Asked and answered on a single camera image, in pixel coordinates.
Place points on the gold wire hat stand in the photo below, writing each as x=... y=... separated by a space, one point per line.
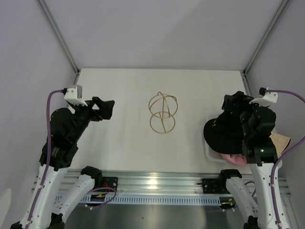
x=164 y=113

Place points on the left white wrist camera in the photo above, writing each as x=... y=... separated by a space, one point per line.
x=73 y=95

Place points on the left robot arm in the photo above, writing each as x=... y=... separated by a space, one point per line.
x=64 y=130

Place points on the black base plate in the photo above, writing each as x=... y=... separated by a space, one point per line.
x=212 y=186
x=111 y=182

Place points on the white slotted cable duct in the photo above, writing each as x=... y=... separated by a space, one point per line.
x=156 y=200

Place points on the aluminium frame post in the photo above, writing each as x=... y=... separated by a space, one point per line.
x=57 y=34
x=284 y=4

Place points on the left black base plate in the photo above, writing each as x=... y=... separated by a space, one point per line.
x=111 y=182

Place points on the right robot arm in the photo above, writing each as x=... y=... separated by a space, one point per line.
x=266 y=210

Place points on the aluminium mounting rail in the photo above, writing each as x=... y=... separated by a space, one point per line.
x=156 y=183

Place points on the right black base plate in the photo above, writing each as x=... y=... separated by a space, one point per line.
x=212 y=186

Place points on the right aluminium frame post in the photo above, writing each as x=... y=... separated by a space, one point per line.
x=284 y=4

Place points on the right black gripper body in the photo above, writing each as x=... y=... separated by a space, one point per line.
x=243 y=112

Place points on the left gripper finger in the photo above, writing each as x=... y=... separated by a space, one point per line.
x=105 y=108
x=97 y=113

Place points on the pink bucket hat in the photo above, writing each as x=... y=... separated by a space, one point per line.
x=239 y=160

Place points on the beige bucket hat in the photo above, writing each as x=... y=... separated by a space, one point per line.
x=281 y=142

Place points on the white plastic basket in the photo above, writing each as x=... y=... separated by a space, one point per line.
x=209 y=148

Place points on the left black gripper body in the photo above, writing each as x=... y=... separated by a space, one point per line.
x=84 y=113

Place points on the left aluminium frame post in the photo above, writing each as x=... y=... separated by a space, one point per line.
x=57 y=34

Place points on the black smiley bucket hat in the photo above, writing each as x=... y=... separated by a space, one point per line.
x=224 y=134

